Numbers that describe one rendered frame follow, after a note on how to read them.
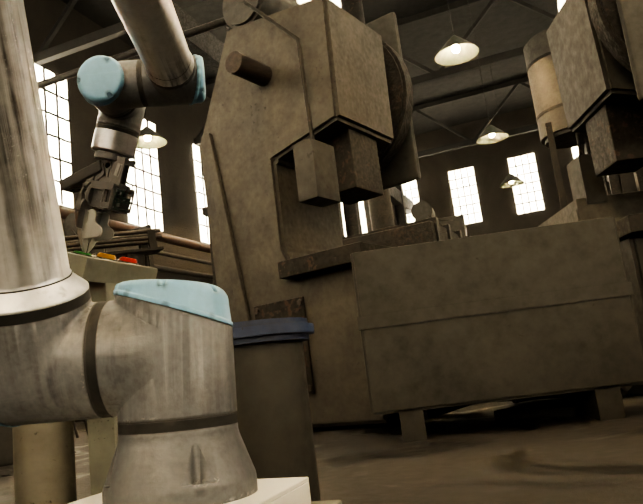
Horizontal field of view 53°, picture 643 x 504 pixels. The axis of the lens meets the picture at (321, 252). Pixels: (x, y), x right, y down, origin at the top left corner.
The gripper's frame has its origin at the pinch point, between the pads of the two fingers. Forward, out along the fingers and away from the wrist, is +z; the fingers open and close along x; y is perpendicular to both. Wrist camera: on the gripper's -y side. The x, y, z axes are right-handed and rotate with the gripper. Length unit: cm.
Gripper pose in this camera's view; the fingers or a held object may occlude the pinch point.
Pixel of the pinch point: (84, 246)
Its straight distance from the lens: 144.8
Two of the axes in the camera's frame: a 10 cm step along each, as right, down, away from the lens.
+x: 3.7, 1.2, 9.2
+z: -2.0, 9.8, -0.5
